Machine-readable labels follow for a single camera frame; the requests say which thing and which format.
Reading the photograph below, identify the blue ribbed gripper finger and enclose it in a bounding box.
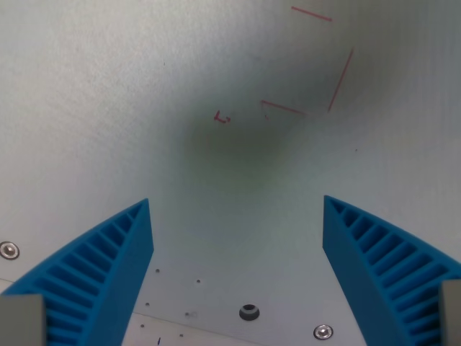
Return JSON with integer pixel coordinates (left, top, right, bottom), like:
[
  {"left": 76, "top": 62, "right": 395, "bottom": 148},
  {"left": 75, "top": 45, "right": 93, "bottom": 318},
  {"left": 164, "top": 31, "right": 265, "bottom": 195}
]
[
  {"left": 322, "top": 195, "right": 461, "bottom": 346},
  {"left": 0, "top": 198, "right": 155, "bottom": 346}
]

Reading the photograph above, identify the silver table screw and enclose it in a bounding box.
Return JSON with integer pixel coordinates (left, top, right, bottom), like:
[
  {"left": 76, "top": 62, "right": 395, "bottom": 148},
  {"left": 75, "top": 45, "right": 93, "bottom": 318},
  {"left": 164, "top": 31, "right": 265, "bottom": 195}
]
[
  {"left": 0, "top": 241, "right": 21, "bottom": 260},
  {"left": 313, "top": 324, "right": 334, "bottom": 341}
]

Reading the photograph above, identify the grey round table grommet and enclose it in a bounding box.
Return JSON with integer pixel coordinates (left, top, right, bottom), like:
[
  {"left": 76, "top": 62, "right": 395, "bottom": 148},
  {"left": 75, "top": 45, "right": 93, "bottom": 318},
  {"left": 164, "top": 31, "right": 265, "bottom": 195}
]
[{"left": 238, "top": 303, "right": 261, "bottom": 321}]

